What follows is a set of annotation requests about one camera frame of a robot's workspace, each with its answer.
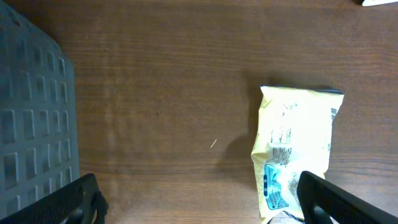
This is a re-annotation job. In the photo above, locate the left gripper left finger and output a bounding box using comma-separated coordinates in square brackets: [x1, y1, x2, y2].
[1, 174, 109, 224]

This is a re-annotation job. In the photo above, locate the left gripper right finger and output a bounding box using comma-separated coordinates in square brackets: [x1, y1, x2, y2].
[297, 171, 397, 224]

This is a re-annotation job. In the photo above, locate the cream snack bag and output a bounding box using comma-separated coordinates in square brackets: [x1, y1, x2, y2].
[251, 86, 344, 223]

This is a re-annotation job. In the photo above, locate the white barcode scanner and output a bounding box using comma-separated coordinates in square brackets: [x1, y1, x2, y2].
[361, 0, 398, 7]

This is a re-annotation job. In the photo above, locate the grey plastic mesh basket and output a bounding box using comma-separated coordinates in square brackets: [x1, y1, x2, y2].
[1, 3, 80, 217]

